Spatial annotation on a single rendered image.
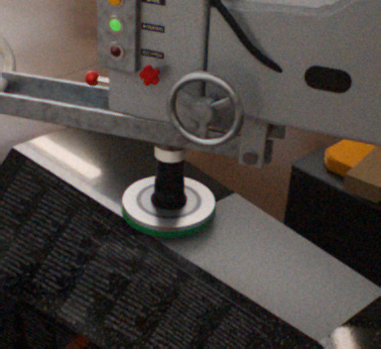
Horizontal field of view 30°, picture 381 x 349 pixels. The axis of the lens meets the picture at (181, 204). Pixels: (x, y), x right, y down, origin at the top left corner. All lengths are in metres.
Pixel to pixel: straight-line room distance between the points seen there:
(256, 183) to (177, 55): 2.06
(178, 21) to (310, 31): 0.24
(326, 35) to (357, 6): 0.07
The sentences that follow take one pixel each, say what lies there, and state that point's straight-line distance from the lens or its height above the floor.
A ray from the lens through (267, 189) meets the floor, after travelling 3.33.
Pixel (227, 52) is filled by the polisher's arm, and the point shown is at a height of 1.29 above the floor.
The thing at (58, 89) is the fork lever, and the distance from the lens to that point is 1.70.
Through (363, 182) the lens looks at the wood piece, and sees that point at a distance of 1.89.
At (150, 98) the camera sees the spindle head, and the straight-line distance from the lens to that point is 1.41.
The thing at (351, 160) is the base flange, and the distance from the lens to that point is 2.07.
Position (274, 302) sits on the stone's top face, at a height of 0.82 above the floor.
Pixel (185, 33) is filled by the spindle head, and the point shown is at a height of 1.32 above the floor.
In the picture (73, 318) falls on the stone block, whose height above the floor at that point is 0.64.
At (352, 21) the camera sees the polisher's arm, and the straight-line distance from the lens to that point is 1.26.
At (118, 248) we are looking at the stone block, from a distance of 1.65.
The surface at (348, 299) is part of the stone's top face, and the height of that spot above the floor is 0.82.
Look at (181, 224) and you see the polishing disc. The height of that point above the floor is 0.87.
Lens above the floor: 1.79
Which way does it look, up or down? 34 degrees down
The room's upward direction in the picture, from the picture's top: 3 degrees clockwise
